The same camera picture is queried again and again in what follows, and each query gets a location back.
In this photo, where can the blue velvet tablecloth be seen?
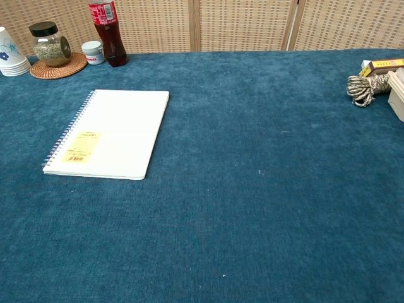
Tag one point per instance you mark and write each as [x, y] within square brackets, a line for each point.
[240, 176]

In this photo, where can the glass jar black lid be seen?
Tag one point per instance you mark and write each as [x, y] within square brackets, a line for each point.
[50, 50]

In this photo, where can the round woven rattan coaster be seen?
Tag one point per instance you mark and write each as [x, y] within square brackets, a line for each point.
[75, 68]

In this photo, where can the long yellow box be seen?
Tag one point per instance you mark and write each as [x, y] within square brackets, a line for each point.
[386, 64]

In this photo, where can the white spiral notebook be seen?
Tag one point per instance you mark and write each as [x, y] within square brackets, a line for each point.
[123, 132]

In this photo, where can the stacked white flower paper cups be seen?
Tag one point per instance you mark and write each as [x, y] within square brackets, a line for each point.
[9, 61]

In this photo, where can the beige plastic tray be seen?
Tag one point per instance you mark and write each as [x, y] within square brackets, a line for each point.
[398, 94]

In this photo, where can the small white lidded jar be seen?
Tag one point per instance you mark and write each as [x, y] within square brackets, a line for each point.
[92, 53]

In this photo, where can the woven bamboo folding screen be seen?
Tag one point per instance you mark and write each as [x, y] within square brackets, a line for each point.
[240, 25]

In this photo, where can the cola bottle red cap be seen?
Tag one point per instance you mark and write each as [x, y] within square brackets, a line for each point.
[110, 41]

